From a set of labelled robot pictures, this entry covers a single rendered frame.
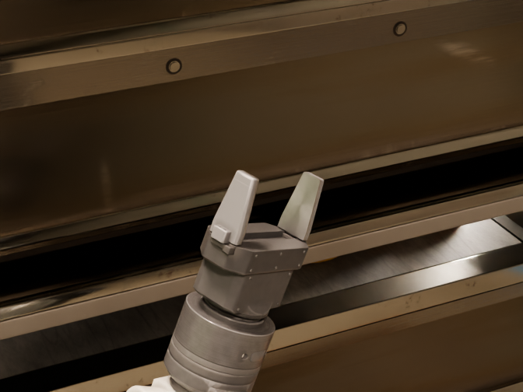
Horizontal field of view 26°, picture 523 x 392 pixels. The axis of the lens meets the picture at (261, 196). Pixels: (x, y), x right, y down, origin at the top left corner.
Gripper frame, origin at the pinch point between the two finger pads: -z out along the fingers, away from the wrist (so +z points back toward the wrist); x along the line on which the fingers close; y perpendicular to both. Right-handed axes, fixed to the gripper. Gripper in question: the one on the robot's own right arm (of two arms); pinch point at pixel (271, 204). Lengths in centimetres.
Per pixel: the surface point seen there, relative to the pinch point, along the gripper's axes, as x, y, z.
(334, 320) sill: -73, 26, 33
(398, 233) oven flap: -60, 15, 12
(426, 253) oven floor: -97, 25, 22
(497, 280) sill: -100, 13, 21
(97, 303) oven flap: -22.5, 32.9, 29.4
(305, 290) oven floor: -75, 34, 32
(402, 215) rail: -59, 15, 9
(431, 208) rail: -63, 13, 7
